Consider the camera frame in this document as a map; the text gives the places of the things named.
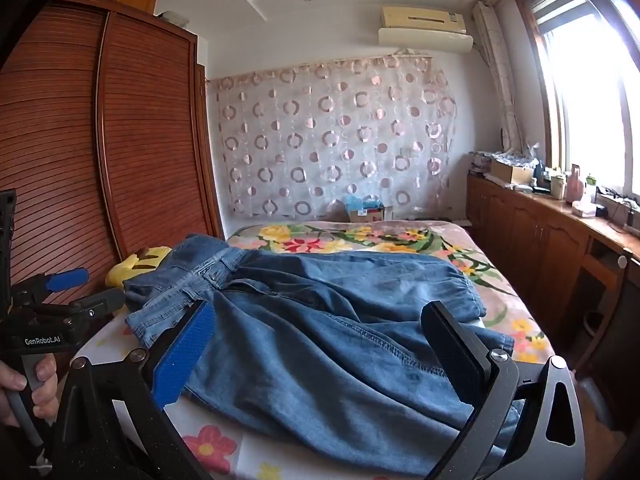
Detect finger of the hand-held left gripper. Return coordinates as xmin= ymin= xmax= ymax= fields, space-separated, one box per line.
xmin=10 ymin=268 xmax=91 ymax=306
xmin=47 ymin=287 xmax=126 ymax=333

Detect person's left hand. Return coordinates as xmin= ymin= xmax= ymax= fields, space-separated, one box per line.
xmin=0 ymin=354 xmax=59 ymax=428

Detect yellow plush toy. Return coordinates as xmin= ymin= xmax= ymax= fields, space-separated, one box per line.
xmin=106 ymin=245 xmax=174 ymax=288

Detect open cardboard box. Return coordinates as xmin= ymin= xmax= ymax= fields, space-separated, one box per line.
xmin=489 ymin=157 xmax=535 ymax=186

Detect pink bottle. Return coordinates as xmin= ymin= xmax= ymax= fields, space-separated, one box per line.
xmin=564 ymin=164 xmax=584 ymax=204

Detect sheer circle-pattern curtain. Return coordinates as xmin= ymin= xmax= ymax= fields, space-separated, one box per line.
xmin=206 ymin=52 xmax=461 ymax=221

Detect cardboard box with blue bag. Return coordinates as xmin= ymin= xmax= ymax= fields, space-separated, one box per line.
xmin=345 ymin=194 xmax=386 ymax=224

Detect wall air conditioner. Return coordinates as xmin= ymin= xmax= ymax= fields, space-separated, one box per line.
xmin=378 ymin=6 xmax=474 ymax=55

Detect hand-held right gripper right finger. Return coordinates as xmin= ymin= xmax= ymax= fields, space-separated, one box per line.
xmin=421 ymin=301 xmax=587 ymax=480

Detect wooden sideboard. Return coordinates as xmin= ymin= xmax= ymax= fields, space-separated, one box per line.
xmin=466 ymin=170 xmax=640 ymax=378

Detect floral pink blanket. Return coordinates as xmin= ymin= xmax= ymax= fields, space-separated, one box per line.
xmin=225 ymin=219 xmax=546 ymax=366

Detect blue denim pants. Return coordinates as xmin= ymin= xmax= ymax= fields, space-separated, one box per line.
xmin=122 ymin=233 xmax=526 ymax=453

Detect window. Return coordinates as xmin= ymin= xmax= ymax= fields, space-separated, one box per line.
xmin=517 ymin=0 xmax=640 ymax=201

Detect plaid window curtain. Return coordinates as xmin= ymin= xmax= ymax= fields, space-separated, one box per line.
xmin=472 ymin=1 xmax=524 ymax=155

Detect wooden slatted wardrobe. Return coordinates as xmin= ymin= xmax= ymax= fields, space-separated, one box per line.
xmin=0 ymin=0 xmax=224 ymax=311

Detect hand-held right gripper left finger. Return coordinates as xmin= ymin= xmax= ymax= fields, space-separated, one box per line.
xmin=47 ymin=299 xmax=216 ymax=480

